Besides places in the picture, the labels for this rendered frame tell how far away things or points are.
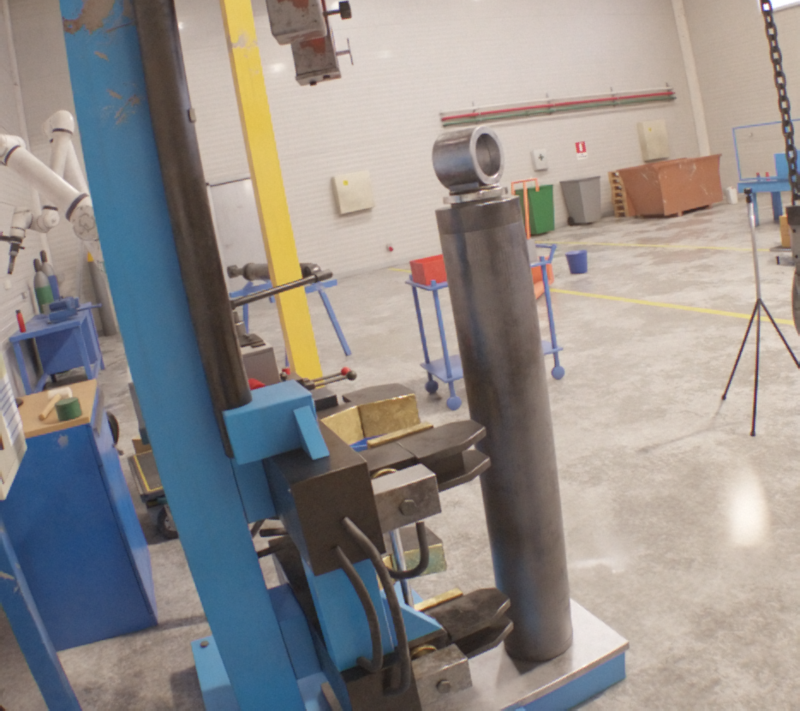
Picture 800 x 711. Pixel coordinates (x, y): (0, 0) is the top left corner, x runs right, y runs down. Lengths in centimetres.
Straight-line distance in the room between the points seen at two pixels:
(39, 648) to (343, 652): 63
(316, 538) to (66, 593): 181
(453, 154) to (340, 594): 101
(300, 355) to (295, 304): 31
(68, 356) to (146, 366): 696
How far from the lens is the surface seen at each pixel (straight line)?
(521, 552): 190
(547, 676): 209
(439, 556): 206
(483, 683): 210
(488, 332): 166
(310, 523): 128
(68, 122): 388
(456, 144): 166
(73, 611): 300
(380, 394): 190
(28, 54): 1277
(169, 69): 137
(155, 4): 140
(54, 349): 841
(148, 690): 269
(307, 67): 176
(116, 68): 148
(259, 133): 413
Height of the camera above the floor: 156
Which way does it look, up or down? 8 degrees down
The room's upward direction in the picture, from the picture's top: 11 degrees counter-clockwise
